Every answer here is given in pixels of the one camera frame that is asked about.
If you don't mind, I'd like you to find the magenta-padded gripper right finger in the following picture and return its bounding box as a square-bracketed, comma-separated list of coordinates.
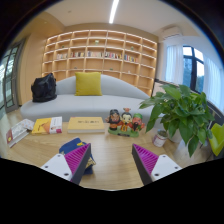
[131, 143, 183, 187]

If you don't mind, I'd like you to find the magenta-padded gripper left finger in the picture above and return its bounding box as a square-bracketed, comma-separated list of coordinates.
[39, 142, 92, 186]

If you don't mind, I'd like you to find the blue printed towel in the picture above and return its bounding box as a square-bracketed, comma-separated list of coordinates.
[58, 137, 97, 176]

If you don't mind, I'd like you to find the white cup with red label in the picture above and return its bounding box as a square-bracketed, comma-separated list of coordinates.
[152, 129, 169, 148]

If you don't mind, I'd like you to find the large yellow book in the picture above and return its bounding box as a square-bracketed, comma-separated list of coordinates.
[66, 116, 106, 135]

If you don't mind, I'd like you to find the open red white magazine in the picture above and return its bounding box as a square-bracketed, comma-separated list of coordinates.
[5, 118, 35, 149]

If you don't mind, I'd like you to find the three-figure cartoon statuette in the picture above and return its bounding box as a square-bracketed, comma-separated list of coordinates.
[105, 107, 146, 138]

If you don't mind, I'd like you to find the green potted plant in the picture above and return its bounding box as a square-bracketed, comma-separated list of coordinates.
[138, 83, 216, 158]

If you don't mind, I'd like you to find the yellow-green chair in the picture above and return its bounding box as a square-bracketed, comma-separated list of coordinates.
[208, 122, 224, 158]

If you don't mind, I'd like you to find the grey curved sofa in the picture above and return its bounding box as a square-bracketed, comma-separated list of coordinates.
[19, 73, 158, 123]

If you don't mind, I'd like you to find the black bag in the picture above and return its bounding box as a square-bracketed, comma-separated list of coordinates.
[30, 72, 58, 103]

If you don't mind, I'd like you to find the yellow cushion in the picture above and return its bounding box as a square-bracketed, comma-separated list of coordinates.
[74, 71, 104, 97]

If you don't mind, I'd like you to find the grey framed glass door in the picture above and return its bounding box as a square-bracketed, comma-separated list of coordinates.
[0, 39, 27, 116]

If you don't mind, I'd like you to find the dark framed window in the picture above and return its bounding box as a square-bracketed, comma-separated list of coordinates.
[182, 45, 205, 94]

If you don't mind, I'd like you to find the white sheer curtain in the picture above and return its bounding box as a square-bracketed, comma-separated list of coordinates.
[164, 44, 185, 86]

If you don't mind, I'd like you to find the long ceiling light strip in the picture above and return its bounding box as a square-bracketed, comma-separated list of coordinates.
[108, 0, 120, 25]

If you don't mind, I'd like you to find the wooden wall shelf unit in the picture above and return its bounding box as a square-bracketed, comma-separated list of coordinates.
[41, 29, 158, 98]

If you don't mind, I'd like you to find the white wall air conditioner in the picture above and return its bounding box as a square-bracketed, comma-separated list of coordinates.
[162, 26, 184, 40]

